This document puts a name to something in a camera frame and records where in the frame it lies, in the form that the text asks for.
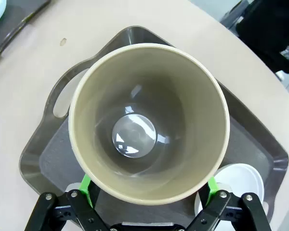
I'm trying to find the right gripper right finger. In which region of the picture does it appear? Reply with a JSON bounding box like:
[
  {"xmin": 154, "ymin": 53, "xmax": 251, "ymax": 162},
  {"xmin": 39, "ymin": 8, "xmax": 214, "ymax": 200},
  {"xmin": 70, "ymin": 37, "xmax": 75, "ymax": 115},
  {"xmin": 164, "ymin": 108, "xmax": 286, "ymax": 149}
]
[{"xmin": 183, "ymin": 177, "xmax": 272, "ymax": 231}]

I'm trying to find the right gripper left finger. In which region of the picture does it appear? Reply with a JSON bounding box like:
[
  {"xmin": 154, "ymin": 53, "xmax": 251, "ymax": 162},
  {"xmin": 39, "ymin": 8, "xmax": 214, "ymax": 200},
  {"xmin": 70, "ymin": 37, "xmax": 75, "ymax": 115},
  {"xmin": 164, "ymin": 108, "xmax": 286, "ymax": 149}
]
[{"xmin": 24, "ymin": 173, "xmax": 111, "ymax": 231}]

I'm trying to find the white bowl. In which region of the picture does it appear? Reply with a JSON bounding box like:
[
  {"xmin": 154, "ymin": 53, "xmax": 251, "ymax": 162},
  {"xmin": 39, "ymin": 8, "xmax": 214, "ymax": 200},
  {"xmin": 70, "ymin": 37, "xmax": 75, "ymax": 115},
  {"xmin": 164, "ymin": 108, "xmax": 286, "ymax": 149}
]
[{"xmin": 194, "ymin": 163, "xmax": 265, "ymax": 218}]

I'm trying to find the tall brown cup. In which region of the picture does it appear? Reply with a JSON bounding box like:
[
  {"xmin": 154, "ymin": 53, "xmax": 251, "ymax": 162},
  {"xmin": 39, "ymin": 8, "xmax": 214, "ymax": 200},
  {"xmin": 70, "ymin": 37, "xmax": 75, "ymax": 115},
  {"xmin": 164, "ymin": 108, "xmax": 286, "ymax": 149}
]
[{"xmin": 67, "ymin": 43, "xmax": 231, "ymax": 205}]

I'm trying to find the black office chair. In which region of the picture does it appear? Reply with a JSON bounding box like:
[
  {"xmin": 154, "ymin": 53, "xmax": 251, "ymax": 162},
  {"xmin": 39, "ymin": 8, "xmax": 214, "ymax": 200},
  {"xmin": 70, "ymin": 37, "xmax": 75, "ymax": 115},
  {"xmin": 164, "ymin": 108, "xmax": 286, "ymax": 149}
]
[{"xmin": 235, "ymin": 0, "xmax": 289, "ymax": 74}]

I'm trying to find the dark brown handled tray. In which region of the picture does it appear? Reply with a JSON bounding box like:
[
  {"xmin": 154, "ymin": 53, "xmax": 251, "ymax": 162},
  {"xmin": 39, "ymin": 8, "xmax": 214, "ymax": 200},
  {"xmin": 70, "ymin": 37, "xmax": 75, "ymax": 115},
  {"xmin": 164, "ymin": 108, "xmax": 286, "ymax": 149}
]
[
  {"xmin": 0, "ymin": 0, "xmax": 52, "ymax": 66},
  {"xmin": 19, "ymin": 26, "xmax": 289, "ymax": 225}
]

